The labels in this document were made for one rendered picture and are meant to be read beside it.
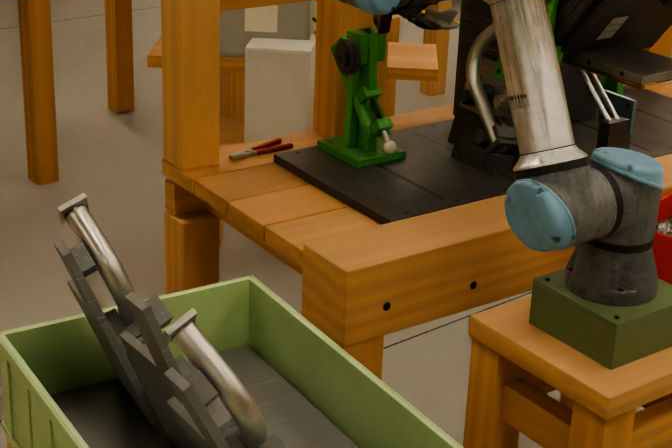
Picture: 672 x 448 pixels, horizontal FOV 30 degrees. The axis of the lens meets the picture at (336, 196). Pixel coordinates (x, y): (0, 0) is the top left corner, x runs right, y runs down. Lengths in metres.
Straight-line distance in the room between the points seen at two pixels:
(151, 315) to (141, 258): 2.84
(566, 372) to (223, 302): 0.55
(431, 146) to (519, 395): 0.81
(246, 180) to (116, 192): 2.33
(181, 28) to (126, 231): 2.08
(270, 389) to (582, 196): 0.55
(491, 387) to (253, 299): 0.45
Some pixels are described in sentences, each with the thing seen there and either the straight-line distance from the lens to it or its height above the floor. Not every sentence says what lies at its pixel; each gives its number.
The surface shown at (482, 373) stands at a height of 0.75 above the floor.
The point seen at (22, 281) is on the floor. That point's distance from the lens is 4.22.
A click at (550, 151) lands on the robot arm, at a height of 1.19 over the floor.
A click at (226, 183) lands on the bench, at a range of 2.58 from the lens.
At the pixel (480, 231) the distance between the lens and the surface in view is 2.35.
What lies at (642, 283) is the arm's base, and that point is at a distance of 2.06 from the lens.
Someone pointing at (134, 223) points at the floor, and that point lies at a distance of 4.62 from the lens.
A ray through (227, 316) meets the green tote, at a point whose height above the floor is 0.90.
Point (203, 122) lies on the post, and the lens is 2.63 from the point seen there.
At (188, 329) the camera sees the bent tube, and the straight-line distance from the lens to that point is 1.39.
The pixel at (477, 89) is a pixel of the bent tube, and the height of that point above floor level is 1.05.
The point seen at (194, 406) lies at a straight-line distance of 1.37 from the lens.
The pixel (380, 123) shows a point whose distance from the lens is 2.61.
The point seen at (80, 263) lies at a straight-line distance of 1.66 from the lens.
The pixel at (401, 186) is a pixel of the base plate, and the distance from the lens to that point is 2.54.
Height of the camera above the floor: 1.83
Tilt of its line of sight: 22 degrees down
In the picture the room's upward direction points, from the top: 2 degrees clockwise
